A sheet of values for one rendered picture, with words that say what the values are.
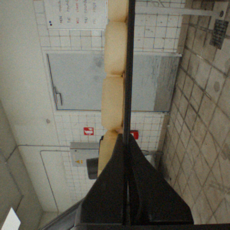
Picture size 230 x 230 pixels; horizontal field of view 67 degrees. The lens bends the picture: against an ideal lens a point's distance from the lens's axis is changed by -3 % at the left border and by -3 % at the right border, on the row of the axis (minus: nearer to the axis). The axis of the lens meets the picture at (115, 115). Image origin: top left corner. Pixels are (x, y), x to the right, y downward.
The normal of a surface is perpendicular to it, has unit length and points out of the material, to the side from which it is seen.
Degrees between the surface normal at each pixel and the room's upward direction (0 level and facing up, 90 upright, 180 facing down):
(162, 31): 90
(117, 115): 89
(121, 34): 91
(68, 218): 95
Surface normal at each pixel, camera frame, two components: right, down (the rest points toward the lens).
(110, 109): 0.00, 0.29
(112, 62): -0.03, 0.72
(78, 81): 0.00, 0.54
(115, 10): -0.04, 0.91
